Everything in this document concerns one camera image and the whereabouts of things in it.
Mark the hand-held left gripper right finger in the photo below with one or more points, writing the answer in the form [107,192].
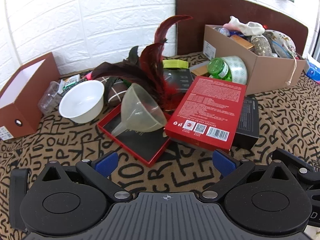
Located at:
[225,163]

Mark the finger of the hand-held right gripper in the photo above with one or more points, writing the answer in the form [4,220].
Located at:
[300,163]

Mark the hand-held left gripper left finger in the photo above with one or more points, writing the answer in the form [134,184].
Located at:
[106,164]

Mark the black rectangular box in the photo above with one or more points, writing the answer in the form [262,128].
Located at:
[247,122]

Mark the red box with barcode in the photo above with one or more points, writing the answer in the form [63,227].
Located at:
[207,105]

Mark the translucent plastic funnel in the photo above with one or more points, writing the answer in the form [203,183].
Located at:
[140,107]

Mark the large tan cardboard box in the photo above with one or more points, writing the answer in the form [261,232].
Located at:
[270,72]

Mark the red shallow box tray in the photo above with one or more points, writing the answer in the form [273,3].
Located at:
[140,146]

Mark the white bowl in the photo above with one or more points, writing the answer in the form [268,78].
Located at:
[82,102]

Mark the brown plush football toy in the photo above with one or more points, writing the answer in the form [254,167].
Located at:
[117,90]

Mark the clear plastic cup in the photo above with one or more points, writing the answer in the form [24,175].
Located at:
[48,100]

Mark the green black small packet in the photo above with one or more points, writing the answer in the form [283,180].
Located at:
[71,82]

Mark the pink highlighter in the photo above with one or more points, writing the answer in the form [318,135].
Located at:
[87,75]

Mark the blue tissue packet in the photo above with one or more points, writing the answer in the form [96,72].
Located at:
[313,70]

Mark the green plastic jar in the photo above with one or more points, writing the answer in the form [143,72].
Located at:
[218,68]

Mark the black box with red print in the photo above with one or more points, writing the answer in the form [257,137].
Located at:
[181,78]

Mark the small brown box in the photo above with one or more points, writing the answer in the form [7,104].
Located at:
[200,70]

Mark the brown open paper box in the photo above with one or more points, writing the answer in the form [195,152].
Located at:
[27,105]

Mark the dark red feather duster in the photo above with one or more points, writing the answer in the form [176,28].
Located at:
[150,65]

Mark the yellow-green small box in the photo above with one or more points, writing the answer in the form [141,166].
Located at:
[175,63]

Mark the orange box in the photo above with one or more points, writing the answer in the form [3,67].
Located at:
[241,42]

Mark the speckled grain bag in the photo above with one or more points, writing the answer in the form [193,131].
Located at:
[261,45]

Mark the white cloth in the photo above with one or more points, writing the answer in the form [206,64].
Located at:
[250,27]

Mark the brown wooden headboard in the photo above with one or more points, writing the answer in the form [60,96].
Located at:
[200,10]

